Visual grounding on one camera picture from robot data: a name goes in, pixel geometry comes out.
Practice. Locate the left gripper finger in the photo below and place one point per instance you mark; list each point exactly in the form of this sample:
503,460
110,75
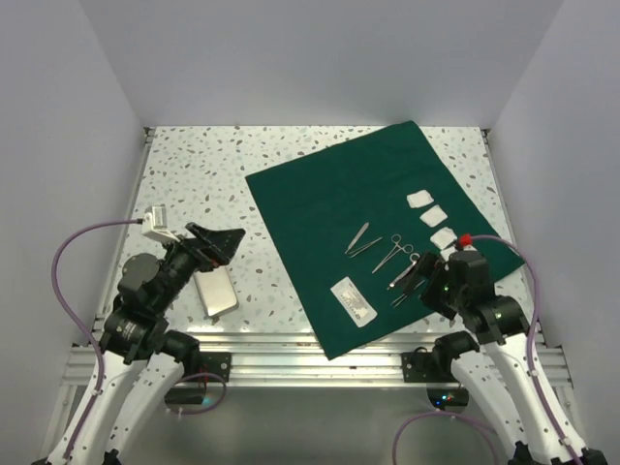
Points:
200,233
224,244

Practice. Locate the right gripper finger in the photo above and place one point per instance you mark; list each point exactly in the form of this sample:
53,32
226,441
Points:
413,276
409,283

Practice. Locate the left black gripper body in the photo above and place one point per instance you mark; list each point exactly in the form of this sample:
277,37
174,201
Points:
183,259

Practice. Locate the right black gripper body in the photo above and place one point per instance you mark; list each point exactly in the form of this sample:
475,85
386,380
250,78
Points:
439,292

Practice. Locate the small steel forceps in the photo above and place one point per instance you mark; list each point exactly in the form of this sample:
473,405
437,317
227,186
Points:
397,301

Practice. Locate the steel surgical scissors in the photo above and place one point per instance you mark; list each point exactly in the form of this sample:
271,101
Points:
414,257

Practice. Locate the steel hemostat forceps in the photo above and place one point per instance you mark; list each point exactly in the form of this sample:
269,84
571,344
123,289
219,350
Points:
398,246

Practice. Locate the steel instrument tray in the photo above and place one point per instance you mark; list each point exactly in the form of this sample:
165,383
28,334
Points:
216,292

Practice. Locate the steel tweezers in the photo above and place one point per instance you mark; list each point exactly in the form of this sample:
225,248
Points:
364,247

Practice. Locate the white suture packet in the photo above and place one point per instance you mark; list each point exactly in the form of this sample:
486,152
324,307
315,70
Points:
354,302

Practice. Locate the green surgical cloth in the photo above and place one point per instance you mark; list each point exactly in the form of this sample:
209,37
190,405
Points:
313,207

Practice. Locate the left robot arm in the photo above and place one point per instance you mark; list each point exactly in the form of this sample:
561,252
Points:
139,359

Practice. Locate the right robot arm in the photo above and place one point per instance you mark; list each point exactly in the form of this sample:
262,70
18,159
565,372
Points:
494,359

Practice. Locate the white gauze pad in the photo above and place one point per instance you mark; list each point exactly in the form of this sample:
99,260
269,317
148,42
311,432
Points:
419,199
434,216
443,238
445,254

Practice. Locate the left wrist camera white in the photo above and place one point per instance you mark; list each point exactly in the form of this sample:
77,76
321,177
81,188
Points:
154,225

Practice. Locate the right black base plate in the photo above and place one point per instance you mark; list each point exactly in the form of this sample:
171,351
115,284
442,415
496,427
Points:
420,366

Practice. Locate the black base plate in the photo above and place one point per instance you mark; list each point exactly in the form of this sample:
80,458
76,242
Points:
218,363
420,366

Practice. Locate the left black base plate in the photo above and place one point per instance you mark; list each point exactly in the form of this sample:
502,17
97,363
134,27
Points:
218,363

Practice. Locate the aluminium rail frame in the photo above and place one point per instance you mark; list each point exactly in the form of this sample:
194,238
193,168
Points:
200,174

